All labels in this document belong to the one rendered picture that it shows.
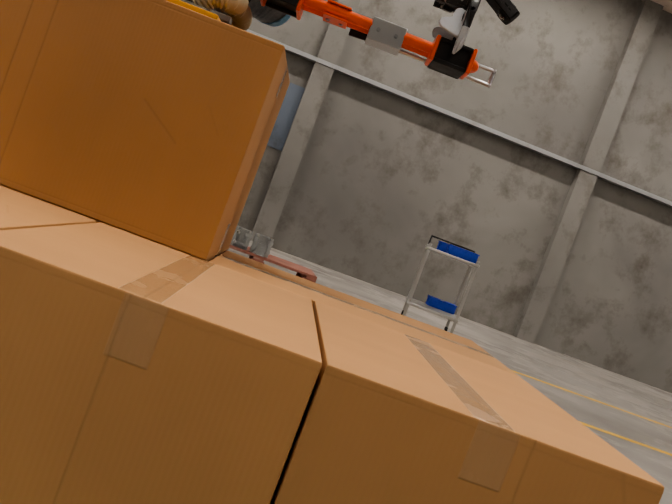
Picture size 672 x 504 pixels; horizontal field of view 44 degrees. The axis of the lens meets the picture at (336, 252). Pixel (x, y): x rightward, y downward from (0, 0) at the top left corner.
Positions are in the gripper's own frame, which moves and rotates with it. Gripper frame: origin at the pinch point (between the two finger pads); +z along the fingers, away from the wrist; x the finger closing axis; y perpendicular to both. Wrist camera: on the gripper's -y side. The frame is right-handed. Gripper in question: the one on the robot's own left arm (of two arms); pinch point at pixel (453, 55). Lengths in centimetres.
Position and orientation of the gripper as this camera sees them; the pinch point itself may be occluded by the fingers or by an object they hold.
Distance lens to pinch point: 172.2
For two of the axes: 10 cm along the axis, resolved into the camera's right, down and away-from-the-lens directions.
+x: 0.3, 0.4, -10.0
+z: -3.5, 9.4, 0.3
